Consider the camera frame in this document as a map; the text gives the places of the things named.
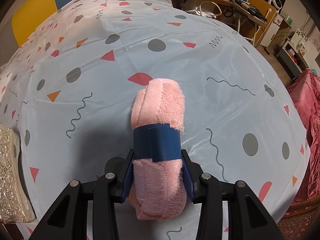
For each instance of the wicker rattan chair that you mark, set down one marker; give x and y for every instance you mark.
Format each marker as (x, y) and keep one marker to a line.
(299, 219)

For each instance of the white handbag under desk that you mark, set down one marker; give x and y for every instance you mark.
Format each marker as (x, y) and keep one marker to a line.
(202, 8)

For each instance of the pink ruffled blanket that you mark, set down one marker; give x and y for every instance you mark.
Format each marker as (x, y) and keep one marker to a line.
(305, 96)

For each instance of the grey yellow blue sofa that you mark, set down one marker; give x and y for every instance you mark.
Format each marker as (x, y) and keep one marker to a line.
(30, 15)

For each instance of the gold ornate tissue box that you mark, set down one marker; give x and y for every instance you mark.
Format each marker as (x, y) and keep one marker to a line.
(15, 206)

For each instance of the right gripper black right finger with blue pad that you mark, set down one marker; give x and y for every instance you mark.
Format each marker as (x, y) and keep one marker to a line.
(247, 217)

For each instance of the low shelf with items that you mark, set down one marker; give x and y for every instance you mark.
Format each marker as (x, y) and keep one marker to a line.
(298, 54)

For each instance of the white folding stool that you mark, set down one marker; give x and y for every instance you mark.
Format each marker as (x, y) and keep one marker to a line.
(247, 12)

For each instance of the white round fan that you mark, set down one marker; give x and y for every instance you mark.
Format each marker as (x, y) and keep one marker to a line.
(276, 3)

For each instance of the wooden board panel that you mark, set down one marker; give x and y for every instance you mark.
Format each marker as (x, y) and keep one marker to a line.
(269, 12)

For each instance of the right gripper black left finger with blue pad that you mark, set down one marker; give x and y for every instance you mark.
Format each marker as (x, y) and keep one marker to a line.
(67, 216)

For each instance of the pink towel blue band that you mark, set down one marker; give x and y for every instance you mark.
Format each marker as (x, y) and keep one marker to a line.
(157, 120)

